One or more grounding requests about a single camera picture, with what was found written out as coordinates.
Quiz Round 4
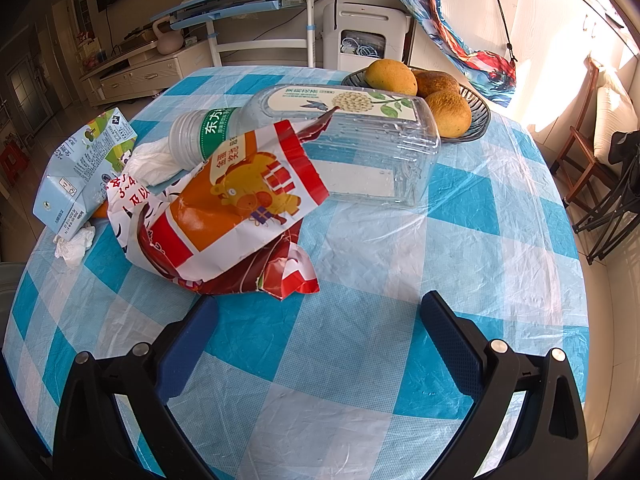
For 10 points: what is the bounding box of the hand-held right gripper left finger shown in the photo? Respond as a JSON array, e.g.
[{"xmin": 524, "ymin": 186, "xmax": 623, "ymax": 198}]
[{"xmin": 52, "ymin": 297, "xmax": 221, "ymax": 480}]

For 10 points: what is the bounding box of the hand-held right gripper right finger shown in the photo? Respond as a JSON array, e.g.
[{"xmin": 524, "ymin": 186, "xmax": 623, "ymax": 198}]
[{"xmin": 415, "ymin": 290, "xmax": 588, "ymax": 480}]

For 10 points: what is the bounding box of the red white printed plastic bag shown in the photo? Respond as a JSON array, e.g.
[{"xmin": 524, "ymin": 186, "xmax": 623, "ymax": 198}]
[{"xmin": 106, "ymin": 120, "xmax": 331, "ymax": 301}]

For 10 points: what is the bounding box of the small white tissue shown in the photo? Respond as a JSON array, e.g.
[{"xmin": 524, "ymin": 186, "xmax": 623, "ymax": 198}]
[{"xmin": 54, "ymin": 225, "xmax": 96, "ymax": 263}]

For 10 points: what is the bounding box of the large white tissue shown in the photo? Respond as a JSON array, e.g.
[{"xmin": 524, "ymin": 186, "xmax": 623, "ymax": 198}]
[{"xmin": 120, "ymin": 140, "xmax": 188, "ymax": 186}]

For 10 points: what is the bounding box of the clear plastic food container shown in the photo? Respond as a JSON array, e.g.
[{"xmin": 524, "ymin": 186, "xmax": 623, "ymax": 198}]
[{"xmin": 235, "ymin": 84, "xmax": 442, "ymax": 209}]

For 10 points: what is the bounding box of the pale blue drink carton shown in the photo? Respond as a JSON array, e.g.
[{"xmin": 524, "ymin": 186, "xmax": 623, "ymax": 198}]
[{"xmin": 32, "ymin": 107, "xmax": 138, "ymax": 238}]

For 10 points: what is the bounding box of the clear plastic bottle green label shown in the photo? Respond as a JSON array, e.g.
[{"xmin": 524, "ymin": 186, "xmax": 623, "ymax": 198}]
[{"xmin": 168, "ymin": 106, "xmax": 261, "ymax": 168}]

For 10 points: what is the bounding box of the blue white checkered tablecloth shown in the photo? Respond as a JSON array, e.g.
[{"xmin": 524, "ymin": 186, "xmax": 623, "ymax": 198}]
[{"xmin": 0, "ymin": 65, "xmax": 588, "ymax": 480}]

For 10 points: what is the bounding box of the dark fruit bowl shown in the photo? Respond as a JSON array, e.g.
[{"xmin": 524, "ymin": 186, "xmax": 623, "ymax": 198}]
[{"xmin": 341, "ymin": 66, "xmax": 492, "ymax": 146}]

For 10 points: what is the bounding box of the wooden chair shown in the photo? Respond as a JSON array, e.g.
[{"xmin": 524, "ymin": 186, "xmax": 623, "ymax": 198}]
[{"xmin": 550, "ymin": 57, "xmax": 640, "ymax": 221}]

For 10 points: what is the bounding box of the brown round fruit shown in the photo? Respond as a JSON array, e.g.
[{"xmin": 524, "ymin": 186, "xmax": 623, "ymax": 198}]
[
  {"xmin": 424, "ymin": 90, "xmax": 472, "ymax": 138},
  {"xmin": 414, "ymin": 71, "xmax": 461, "ymax": 98}
]

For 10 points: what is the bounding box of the black folding rack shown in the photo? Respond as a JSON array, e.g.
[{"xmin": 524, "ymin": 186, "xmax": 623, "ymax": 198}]
[{"xmin": 572, "ymin": 130, "xmax": 640, "ymax": 266}]

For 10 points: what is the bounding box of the red plastic stool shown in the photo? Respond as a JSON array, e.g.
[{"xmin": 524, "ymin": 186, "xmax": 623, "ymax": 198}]
[{"xmin": 0, "ymin": 140, "xmax": 28, "ymax": 176}]

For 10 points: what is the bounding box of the yellow mango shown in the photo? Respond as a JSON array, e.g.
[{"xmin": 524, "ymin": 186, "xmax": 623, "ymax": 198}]
[{"xmin": 362, "ymin": 58, "xmax": 418, "ymax": 96}]

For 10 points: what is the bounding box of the cream television stand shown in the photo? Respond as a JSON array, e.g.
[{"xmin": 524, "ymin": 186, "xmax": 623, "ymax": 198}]
[{"xmin": 80, "ymin": 40, "xmax": 211, "ymax": 106}]

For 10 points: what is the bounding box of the white pillow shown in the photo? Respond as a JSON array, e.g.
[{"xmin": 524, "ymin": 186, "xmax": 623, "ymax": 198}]
[{"xmin": 592, "ymin": 67, "xmax": 640, "ymax": 163}]

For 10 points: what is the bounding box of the dark glass door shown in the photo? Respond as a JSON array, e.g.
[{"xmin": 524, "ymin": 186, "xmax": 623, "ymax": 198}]
[{"xmin": 7, "ymin": 55, "xmax": 51, "ymax": 131}]

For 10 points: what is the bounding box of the pink kettlebell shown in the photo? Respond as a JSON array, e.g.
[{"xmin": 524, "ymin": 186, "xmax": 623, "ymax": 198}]
[{"xmin": 151, "ymin": 16, "xmax": 183, "ymax": 55}]

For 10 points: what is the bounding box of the brown flat box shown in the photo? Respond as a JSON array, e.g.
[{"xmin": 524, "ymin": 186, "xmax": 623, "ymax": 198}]
[{"xmin": 117, "ymin": 27, "xmax": 158, "ymax": 53}]

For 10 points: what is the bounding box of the colourful printed hanging bag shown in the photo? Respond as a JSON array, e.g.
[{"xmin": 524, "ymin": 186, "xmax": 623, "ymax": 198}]
[{"xmin": 393, "ymin": 0, "xmax": 518, "ymax": 107}]

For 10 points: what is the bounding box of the white cabinet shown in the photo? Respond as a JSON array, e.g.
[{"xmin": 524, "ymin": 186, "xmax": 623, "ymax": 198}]
[{"xmin": 407, "ymin": 0, "xmax": 631, "ymax": 126}]

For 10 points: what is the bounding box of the white floor appliance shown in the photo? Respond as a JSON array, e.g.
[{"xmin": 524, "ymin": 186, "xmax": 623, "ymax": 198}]
[{"xmin": 322, "ymin": 0, "xmax": 408, "ymax": 68}]

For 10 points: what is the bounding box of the blue white study desk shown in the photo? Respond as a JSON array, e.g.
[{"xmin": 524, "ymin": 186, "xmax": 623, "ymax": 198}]
[{"xmin": 164, "ymin": 0, "xmax": 343, "ymax": 68}]

